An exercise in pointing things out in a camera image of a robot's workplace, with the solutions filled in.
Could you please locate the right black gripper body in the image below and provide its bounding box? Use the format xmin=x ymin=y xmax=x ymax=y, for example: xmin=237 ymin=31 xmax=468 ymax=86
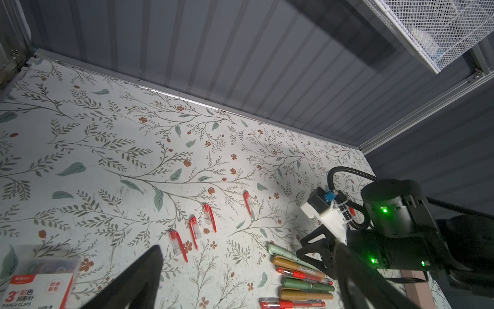
xmin=347 ymin=229 xmax=443 ymax=272

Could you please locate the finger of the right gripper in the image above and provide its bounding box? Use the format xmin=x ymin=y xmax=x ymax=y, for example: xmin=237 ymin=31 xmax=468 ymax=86
xmin=300 ymin=225 xmax=347 ymax=255
xmin=296 ymin=248 xmax=338 ymax=280

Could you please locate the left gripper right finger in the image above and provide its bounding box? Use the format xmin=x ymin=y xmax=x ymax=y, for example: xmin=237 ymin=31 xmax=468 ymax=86
xmin=333 ymin=242 xmax=418 ymax=308

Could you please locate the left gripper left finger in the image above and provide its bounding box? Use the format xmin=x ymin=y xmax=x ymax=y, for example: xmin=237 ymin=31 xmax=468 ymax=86
xmin=83 ymin=245 xmax=163 ymax=308

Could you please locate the red pen cap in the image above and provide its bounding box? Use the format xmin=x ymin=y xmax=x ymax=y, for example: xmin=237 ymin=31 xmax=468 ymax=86
xmin=243 ymin=191 xmax=253 ymax=216
xmin=203 ymin=203 xmax=217 ymax=233
xmin=169 ymin=230 xmax=189 ymax=263
xmin=189 ymin=216 xmax=201 ymax=250

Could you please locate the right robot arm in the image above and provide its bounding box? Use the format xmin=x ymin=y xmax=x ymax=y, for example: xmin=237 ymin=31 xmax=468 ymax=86
xmin=297 ymin=166 xmax=493 ymax=298

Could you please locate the dark green marker pen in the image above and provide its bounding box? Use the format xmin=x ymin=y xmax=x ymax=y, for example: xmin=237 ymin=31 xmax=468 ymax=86
xmin=281 ymin=278 xmax=335 ymax=292

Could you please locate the light green marker pen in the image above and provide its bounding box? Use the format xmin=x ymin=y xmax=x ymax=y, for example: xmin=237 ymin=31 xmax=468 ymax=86
xmin=266 ymin=243 xmax=318 ymax=270

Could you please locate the pink pencil case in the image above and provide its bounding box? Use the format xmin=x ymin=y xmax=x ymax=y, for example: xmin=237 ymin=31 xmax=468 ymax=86
xmin=400 ymin=270 xmax=436 ymax=309

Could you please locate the paper clip box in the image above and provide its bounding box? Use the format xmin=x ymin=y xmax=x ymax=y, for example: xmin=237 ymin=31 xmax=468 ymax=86
xmin=1 ymin=258 xmax=81 ymax=308

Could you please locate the floral table mat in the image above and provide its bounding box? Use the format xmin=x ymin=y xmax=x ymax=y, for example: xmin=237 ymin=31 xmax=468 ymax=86
xmin=1 ymin=59 xmax=372 ymax=308

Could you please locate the white wire mesh basket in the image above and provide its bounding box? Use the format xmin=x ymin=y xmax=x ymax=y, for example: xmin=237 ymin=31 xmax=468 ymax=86
xmin=365 ymin=0 xmax=493 ymax=74

